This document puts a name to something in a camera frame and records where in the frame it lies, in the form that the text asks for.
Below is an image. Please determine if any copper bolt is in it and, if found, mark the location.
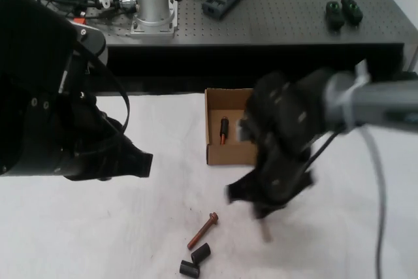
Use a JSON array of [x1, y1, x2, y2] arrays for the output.
[[260, 218, 274, 243], [187, 212, 220, 250]]

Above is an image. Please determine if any cardboard box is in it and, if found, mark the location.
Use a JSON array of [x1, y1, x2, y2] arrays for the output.
[[204, 88, 264, 167]]

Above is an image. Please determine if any bolt in black sleeve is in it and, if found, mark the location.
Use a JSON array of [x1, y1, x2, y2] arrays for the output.
[[219, 116, 230, 146]]

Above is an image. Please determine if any black sleeve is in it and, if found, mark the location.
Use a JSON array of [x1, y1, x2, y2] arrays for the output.
[[190, 242, 212, 264], [178, 259, 201, 278]]

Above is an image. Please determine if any metal bench with holes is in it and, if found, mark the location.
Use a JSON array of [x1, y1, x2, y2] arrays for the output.
[[42, 0, 415, 79]]

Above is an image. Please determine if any silver-white machine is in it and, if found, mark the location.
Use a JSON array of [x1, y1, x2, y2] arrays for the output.
[[129, 0, 180, 37]]

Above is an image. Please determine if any black block with green lens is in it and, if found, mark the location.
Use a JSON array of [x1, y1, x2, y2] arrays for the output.
[[325, 0, 346, 29], [340, 0, 364, 26]]

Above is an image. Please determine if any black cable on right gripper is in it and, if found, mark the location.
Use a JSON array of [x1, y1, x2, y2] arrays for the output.
[[305, 130, 341, 171]]

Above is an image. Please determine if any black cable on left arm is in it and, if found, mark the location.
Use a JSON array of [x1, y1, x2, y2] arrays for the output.
[[75, 41, 131, 138]]

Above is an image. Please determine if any grey cable on right arm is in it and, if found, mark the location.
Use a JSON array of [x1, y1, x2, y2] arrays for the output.
[[359, 124, 389, 279]]

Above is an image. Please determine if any white cable tie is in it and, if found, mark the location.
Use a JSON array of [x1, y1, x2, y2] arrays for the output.
[[339, 59, 372, 131]]

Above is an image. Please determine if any black cable on bench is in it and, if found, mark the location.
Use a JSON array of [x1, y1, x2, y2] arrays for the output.
[[37, 0, 138, 20]]

